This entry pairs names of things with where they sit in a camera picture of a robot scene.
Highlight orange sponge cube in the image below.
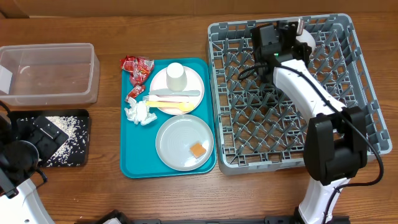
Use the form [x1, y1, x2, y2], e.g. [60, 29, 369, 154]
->
[190, 143, 206, 159]

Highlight crumpled white napkin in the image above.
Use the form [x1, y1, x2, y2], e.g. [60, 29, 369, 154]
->
[124, 98, 157, 126]

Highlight white paper cup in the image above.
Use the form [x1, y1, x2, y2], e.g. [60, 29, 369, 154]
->
[166, 62, 187, 91]

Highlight small red sauce packet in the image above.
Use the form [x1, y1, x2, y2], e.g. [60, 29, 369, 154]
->
[125, 85, 146, 102]

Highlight clear plastic bin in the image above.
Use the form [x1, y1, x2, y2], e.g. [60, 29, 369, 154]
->
[1, 43, 100, 106]

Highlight teal plastic tray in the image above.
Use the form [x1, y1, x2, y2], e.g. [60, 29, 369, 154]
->
[120, 58, 216, 179]

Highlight small grey bowl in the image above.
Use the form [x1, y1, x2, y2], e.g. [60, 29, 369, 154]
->
[296, 29, 316, 55]

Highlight grey dishwasher rack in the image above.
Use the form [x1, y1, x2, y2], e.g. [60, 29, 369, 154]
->
[208, 14, 392, 175]

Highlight white round plate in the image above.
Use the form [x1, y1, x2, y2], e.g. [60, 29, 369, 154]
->
[149, 66, 205, 115]

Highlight light blue plastic knife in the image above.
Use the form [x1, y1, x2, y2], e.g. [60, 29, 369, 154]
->
[149, 89, 201, 96]

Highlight black plastic bin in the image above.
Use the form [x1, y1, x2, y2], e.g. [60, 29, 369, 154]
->
[11, 109, 91, 167]

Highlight grey round plate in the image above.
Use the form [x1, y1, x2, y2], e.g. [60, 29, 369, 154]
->
[155, 114, 214, 172]

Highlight white rice grains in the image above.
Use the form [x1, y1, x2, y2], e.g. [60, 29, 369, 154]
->
[42, 116, 90, 167]

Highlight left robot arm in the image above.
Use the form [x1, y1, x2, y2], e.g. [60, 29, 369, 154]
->
[1, 102, 68, 223]

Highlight large red snack wrapper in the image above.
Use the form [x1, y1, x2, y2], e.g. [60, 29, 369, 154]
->
[120, 55, 155, 86]

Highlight yellow plastic spoon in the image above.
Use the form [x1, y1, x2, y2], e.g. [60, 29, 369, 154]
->
[146, 101, 195, 112]

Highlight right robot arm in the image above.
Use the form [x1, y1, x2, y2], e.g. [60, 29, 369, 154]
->
[250, 19, 368, 223]

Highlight white plastic fork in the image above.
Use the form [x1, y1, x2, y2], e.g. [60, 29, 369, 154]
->
[142, 95, 190, 103]

